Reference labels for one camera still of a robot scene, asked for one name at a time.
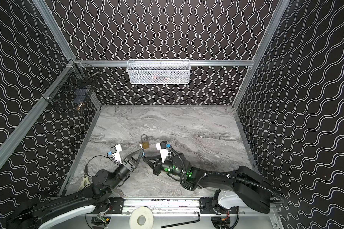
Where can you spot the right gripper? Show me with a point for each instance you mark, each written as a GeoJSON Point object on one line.
{"type": "Point", "coordinates": [157, 165]}

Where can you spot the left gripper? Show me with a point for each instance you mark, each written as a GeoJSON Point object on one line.
{"type": "Point", "coordinates": [127, 164]}

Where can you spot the brass padlock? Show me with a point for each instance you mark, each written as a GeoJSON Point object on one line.
{"type": "Point", "coordinates": [144, 141]}

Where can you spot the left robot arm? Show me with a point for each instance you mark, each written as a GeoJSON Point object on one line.
{"type": "Point", "coordinates": [93, 198]}

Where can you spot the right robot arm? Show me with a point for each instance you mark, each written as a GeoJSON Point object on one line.
{"type": "Point", "coordinates": [249, 186]}

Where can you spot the black hex key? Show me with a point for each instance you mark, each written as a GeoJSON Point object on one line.
{"type": "Point", "coordinates": [183, 223]}

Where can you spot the white tape roll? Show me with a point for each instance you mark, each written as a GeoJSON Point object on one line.
{"type": "Point", "coordinates": [141, 218]}

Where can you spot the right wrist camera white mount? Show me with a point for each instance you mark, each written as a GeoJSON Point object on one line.
{"type": "Point", "coordinates": [163, 148]}

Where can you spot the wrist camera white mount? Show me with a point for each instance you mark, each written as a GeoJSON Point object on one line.
{"type": "Point", "coordinates": [163, 148]}
{"type": "Point", "coordinates": [114, 154]}

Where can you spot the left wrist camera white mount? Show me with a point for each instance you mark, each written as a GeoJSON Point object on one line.
{"type": "Point", "coordinates": [114, 154]}

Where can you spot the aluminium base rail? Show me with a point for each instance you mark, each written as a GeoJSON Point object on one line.
{"type": "Point", "coordinates": [189, 206]}

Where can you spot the beige handled scissors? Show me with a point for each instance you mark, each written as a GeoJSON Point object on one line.
{"type": "Point", "coordinates": [86, 181]}

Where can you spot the white mesh wall basket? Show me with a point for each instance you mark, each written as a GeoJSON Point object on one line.
{"type": "Point", "coordinates": [159, 71]}

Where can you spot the black wire wall basket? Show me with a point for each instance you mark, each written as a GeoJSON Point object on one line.
{"type": "Point", "coordinates": [73, 95]}

